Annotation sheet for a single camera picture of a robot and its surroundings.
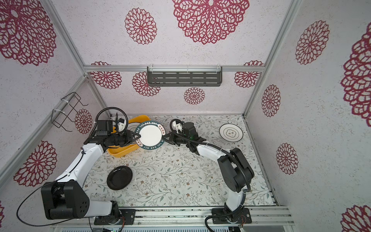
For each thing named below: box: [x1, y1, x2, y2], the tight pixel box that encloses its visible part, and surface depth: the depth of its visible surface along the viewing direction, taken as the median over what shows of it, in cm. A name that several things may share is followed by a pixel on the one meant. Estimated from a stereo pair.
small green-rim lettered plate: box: [135, 120, 167, 151], surface depth 85 cm
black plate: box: [106, 165, 133, 191], surface depth 88 cm
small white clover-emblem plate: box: [218, 123, 244, 143], surface depth 111 cm
